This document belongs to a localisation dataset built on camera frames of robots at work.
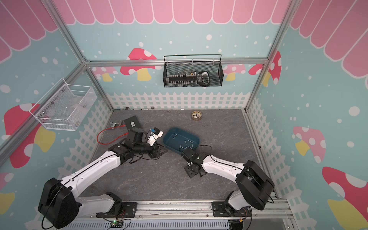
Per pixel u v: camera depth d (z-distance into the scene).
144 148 0.68
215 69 0.95
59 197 0.40
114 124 1.09
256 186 0.43
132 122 1.09
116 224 0.73
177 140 1.00
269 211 0.74
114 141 1.03
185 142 1.00
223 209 0.74
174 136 1.03
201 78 0.90
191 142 1.00
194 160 0.63
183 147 0.97
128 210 0.74
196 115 1.15
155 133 0.71
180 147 0.97
